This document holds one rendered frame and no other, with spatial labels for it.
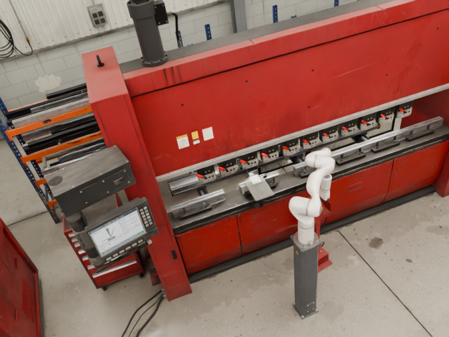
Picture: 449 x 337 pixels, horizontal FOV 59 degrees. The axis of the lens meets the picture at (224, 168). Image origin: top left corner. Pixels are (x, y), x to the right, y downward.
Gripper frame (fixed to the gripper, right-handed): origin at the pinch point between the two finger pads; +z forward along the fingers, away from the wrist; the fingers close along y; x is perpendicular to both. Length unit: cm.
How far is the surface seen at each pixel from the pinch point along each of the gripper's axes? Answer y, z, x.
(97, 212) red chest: -104, -6, -178
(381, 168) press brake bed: -7, 15, 83
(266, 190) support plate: -29, -13, -41
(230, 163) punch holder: -54, -40, -62
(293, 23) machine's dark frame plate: -65, -140, 11
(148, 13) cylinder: -80, -175, -96
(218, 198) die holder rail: -55, -3, -77
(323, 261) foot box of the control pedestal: 15, 80, -3
